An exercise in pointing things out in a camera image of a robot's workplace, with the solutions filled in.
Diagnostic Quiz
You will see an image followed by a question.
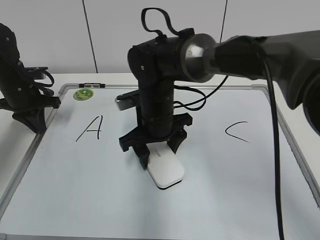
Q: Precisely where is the white board with grey frame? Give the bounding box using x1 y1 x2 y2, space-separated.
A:
0 83 320 240

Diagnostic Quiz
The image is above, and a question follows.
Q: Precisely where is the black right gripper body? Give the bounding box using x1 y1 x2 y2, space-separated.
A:
119 113 193 152

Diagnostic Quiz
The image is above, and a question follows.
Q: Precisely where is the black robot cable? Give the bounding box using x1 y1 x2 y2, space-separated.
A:
141 7 286 240

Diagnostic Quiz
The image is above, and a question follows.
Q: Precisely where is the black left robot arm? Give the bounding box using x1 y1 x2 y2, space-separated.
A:
0 24 61 134

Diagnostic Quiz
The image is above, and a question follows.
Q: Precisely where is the white board eraser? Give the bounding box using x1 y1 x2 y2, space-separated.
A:
147 142 185 190

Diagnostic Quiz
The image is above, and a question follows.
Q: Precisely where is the green round magnet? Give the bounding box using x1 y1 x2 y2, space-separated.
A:
73 88 94 101

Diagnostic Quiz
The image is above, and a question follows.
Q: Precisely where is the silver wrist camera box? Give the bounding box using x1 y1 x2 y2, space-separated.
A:
115 90 140 111

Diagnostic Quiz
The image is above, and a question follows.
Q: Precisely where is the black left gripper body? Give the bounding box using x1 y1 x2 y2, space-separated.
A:
0 66 61 134

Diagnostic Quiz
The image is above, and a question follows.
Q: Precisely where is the black and silver frame clip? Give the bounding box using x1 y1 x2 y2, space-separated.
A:
78 83 106 89

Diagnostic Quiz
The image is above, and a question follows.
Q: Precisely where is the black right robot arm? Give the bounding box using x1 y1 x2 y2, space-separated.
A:
119 28 320 168

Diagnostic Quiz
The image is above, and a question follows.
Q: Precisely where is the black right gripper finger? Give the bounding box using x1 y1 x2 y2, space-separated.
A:
167 129 187 154
132 144 150 170

